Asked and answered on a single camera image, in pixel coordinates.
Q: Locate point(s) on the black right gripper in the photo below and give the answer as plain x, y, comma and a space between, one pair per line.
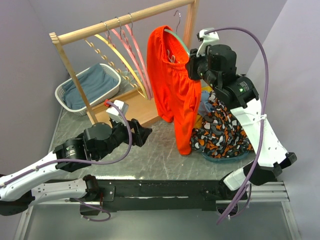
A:
192, 62

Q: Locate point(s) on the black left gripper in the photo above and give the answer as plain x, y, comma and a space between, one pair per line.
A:
141, 133

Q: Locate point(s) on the orange shorts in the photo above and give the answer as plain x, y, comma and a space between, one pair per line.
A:
176, 96

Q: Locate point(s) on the green hanger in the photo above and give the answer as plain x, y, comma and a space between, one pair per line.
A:
175, 34

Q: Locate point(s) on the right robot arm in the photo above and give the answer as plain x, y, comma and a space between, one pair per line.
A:
242, 99

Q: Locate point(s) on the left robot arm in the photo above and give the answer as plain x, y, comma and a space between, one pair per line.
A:
31, 185

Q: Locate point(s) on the yellow hanger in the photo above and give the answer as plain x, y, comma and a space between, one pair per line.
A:
128, 66

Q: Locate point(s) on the camouflage patterned shorts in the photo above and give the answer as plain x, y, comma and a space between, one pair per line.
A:
221, 134

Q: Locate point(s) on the pink hanger left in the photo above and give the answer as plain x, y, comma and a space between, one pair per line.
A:
129, 42

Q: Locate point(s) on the wooden clothes rack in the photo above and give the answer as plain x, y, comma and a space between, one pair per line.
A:
139, 108

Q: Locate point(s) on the light blue garment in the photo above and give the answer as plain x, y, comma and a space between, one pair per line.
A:
205, 107

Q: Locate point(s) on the yellow garment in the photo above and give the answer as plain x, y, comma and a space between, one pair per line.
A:
198, 120

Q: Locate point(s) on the white laundry basket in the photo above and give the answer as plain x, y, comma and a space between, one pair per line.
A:
62, 92

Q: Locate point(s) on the blue-grey cloth in basket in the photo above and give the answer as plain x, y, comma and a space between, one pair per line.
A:
94, 81

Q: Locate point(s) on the teal round tray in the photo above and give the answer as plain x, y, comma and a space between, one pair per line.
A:
225, 160

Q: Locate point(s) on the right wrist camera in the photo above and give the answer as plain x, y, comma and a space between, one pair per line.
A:
206, 37

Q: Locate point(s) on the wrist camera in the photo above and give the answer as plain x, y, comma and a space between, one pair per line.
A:
117, 110
206, 37

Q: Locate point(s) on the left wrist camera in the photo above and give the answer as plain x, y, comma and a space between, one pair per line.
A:
117, 110

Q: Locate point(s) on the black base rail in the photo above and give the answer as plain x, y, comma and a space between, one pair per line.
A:
144, 195

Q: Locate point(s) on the aluminium rail right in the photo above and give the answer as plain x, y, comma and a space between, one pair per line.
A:
270, 192

